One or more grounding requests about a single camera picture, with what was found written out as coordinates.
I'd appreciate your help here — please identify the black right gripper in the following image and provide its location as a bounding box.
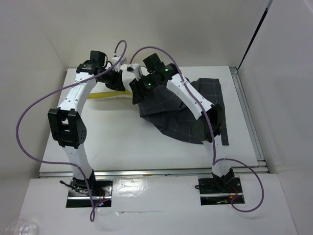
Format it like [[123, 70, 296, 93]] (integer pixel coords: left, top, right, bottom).
[[130, 72, 158, 104]]

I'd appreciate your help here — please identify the white pillow yellow edge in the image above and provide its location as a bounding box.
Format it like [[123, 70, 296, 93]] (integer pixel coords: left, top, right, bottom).
[[88, 66, 133, 99]]

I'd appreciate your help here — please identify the dark grey checked pillowcase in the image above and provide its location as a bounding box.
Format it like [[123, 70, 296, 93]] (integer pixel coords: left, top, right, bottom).
[[138, 78, 224, 144]]

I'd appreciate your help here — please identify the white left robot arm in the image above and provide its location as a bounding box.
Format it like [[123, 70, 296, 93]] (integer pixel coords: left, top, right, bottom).
[[47, 51, 126, 195]]

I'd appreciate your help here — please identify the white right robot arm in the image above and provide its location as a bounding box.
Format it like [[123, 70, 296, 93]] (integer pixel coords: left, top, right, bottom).
[[127, 53, 234, 192]]

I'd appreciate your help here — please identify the clear plastic object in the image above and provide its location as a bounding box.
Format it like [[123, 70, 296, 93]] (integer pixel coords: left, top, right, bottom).
[[5, 219, 39, 235]]

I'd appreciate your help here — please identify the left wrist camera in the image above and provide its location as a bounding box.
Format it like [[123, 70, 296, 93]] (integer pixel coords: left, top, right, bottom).
[[111, 56, 127, 72]]

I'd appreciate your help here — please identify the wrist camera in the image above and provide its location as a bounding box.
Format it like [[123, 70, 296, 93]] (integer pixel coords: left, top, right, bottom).
[[111, 56, 127, 72], [127, 63, 140, 80]]

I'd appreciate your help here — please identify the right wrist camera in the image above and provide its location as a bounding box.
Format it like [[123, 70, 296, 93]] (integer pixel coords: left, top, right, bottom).
[[127, 63, 140, 80]]

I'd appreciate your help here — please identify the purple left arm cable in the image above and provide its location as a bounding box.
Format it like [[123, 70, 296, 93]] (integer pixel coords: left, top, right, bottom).
[[15, 40, 127, 222]]

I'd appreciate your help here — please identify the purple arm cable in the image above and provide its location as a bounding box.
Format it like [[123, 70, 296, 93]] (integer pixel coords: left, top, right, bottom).
[[15, 40, 127, 222], [129, 46, 265, 213]]

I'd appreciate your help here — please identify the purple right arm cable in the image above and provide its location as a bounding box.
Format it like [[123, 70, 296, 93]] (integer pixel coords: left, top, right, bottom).
[[129, 46, 265, 213]]

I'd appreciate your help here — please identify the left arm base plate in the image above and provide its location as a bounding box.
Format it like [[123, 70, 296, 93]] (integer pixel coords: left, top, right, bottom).
[[66, 178, 114, 208]]

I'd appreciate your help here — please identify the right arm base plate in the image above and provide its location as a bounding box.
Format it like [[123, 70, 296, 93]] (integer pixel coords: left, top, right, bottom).
[[195, 177, 245, 206]]

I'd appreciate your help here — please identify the aluminium rail frame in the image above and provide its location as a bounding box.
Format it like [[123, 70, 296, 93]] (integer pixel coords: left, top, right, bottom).
[[38, 66, 269, 178]]

